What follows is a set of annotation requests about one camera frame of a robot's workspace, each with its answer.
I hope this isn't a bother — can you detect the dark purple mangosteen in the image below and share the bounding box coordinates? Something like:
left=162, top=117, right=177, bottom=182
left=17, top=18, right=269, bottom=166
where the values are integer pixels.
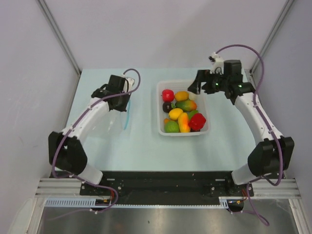
left=162, top=102, right=173, bottom=113

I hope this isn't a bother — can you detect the aluminium front rail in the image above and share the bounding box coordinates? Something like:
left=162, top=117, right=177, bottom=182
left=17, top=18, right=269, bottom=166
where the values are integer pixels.
left=35, top=178, right=81, bottom=198

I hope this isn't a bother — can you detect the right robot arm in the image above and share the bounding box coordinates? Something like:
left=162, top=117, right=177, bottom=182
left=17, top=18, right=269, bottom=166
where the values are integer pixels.
left=188, top=55, right=294, bottom=195

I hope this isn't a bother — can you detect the green lime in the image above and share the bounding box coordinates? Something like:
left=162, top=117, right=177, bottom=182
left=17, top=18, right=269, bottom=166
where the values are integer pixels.
left=164, top=120, right=180, bottom=133

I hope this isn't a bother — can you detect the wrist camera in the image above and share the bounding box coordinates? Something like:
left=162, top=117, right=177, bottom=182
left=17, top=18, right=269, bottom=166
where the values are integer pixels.
left=209, top=52, right=224, bottom=74
left=123, top=77, right=135, bottom=92

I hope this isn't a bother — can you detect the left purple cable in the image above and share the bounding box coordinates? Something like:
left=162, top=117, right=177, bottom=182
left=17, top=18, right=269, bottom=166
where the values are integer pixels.
left=46, top=68, right=141, bottom=221

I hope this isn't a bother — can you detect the red bell pepper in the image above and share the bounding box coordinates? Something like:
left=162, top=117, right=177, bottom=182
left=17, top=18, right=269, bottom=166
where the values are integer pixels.
left=189, top=113, right=207, bottom=131

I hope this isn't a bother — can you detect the yellow lemon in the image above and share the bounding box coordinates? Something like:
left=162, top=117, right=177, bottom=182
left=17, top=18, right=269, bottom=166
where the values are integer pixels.
left=168, top=108, right=183, bottom=121

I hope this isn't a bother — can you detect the clear zip top bag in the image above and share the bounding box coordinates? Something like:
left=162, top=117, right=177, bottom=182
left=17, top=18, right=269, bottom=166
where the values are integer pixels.
left=103, top=101, right=131, bottom=136

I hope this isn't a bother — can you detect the white plastic basket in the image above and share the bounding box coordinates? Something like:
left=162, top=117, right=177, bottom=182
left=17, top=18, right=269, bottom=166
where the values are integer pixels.
left=156, top=80, right=210, bottom=137

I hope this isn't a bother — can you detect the green orange mango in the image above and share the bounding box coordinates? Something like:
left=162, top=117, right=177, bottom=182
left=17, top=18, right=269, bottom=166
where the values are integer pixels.
left=175, top=100, right=197, bottom=112

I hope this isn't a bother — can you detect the right aluminium frame post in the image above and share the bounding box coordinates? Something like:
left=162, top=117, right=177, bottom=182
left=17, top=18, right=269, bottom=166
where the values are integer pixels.
left=258, top=0, right=296, bottom=58

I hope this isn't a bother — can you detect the left aluminium frame post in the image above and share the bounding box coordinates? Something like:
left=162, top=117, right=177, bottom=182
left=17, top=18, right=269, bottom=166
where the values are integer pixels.
left=36, top=0, right=82, bottom=77

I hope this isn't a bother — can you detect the orange papaya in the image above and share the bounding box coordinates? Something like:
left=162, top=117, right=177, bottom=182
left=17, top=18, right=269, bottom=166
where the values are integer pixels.
left=177, top=112, right=191, bottom=133

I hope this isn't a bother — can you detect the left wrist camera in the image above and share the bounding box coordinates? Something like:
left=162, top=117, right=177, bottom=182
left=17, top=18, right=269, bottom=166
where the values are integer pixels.
left=123, top=77, right=135, bottom=92

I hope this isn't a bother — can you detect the white cable duct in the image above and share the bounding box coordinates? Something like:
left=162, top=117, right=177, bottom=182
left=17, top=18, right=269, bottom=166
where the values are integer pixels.
left=45, top=196, right=231, bottom=209

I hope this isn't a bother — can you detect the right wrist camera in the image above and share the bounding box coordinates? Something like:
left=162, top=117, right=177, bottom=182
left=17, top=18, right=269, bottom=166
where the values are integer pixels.
left=209, top=52, right=224, bottom=74

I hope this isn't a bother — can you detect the green leaf vegetable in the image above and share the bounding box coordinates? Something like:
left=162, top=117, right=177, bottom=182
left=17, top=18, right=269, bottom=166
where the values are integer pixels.
left=188, top=110, right=199, bottom=120

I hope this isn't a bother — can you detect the white radish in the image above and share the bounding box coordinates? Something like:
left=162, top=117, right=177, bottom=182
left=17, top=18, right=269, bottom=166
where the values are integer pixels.
left=189, top=92, right=197, bottom=101

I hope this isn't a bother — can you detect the orange yellow mango top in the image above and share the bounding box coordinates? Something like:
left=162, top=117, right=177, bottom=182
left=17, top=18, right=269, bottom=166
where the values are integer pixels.
left=175, top=91, right=189, bottom=101

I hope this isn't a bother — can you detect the aluminium frame post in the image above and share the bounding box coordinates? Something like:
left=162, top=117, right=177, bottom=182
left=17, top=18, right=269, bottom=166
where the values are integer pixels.
left=36, top=0, right=82, bottom=77
left=258, top=0, right=296, bottom=58

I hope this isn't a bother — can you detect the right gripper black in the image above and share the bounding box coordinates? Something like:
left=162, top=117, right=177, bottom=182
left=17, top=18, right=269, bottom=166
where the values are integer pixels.
left=188, top=70, right=229, bottom=95

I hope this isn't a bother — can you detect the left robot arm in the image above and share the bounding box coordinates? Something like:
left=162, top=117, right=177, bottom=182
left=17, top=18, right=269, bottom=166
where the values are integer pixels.
left=48, top=75, right=135, bottom=195

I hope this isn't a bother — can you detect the red apple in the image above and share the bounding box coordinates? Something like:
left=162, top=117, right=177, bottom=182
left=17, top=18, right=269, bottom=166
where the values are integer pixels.
left=162, top=89, right=175, bottom=102

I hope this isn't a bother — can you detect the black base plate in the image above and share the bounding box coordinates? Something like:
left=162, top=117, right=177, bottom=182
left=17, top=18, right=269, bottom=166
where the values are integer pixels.
left=79, top=171, right=254, bottom=206

